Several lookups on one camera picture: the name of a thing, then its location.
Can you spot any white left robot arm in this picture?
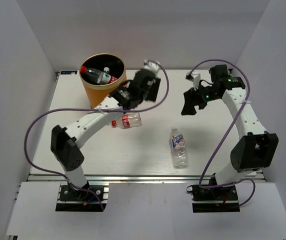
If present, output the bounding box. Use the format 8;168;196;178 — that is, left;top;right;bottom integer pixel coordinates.
50;66;161;200

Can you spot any blue label water bottle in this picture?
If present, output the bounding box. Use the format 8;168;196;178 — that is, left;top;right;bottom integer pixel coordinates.
169;127;189;169

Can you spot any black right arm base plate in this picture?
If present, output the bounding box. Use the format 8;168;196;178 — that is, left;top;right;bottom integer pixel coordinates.
186;184;240;213

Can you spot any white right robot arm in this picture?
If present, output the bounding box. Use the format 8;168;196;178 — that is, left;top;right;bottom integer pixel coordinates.
181;64;279;200

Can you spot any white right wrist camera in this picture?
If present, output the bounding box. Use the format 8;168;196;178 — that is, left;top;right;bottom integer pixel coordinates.
185;70;201;90

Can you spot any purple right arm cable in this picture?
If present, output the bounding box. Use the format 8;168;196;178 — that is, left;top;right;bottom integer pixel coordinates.
189;58;256;206

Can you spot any blue logo sticker left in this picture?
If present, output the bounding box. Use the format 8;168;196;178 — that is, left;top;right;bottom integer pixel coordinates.
60;70;78;75

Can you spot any orange cylindrical bin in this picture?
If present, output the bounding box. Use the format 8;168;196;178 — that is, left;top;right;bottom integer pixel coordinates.
79;53;127;108

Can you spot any red cap cola bottle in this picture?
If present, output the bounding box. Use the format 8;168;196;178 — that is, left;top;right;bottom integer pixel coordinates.
110;113;142;129

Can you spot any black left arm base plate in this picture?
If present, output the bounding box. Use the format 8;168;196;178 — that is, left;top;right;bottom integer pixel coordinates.
55;184;109;213

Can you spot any red label water bottle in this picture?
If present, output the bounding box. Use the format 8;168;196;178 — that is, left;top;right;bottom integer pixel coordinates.
80;66;118;85

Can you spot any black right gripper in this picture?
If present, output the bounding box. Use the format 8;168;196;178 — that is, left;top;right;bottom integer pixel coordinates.
181;82;220;116

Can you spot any aluminium table edge rail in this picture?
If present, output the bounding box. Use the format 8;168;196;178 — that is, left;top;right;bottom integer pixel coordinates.
26;156;265;185

